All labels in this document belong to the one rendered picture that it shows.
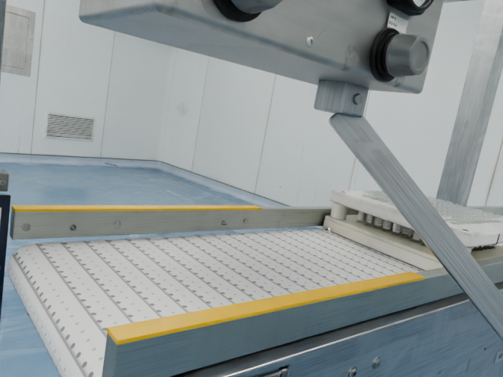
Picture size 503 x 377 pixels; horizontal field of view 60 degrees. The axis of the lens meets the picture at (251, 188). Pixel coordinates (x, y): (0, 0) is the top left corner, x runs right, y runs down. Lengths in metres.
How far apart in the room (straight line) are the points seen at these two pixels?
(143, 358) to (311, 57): 0.20
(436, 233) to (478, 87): 0.88
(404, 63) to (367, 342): 0.28
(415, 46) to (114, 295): 0.31
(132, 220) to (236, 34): 0.37
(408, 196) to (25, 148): 5.34
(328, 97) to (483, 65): 0.93
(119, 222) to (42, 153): 5.12
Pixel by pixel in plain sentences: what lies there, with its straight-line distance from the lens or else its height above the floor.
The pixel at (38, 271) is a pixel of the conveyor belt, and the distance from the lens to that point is 0.46.
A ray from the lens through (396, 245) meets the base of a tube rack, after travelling 0.69.
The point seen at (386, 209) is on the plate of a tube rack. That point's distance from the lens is 0.70.
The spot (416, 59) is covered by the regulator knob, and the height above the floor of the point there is 1.03.
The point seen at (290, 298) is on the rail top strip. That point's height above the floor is 0.84.
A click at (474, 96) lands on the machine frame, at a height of 1.12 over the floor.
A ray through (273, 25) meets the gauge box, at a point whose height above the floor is 1.03.
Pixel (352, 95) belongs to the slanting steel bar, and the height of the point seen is 1.01.
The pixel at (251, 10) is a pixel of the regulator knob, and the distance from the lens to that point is 0.21.
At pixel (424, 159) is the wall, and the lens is 3.93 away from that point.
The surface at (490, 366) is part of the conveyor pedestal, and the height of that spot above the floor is 0.58.
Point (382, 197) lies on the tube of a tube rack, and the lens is 0.75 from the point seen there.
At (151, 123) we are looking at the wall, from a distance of 6.26.
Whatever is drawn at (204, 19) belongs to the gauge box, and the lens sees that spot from 0.21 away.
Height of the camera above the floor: 0.98
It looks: 10 degrees down
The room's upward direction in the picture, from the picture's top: 10 degrees clockwise
